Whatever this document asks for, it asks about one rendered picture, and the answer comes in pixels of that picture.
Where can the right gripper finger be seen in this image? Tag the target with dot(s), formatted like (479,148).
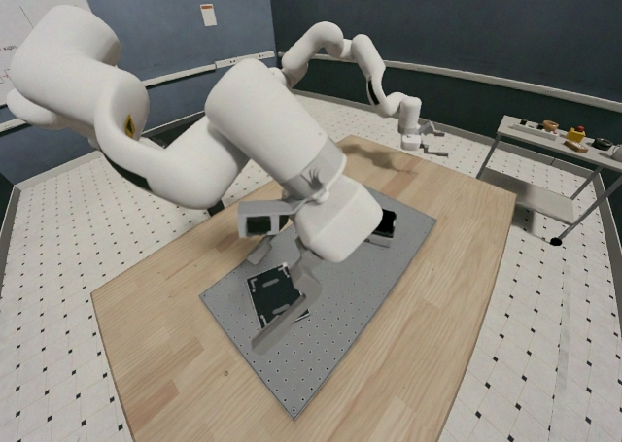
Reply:
(264,246)
(304,281)

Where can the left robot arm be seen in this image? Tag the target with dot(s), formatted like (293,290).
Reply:
(360,50)

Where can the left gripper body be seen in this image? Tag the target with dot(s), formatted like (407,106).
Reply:
(410,142)

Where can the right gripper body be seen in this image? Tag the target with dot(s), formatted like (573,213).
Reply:
(336,219)

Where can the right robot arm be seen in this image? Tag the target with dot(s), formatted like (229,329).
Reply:
(54,69)

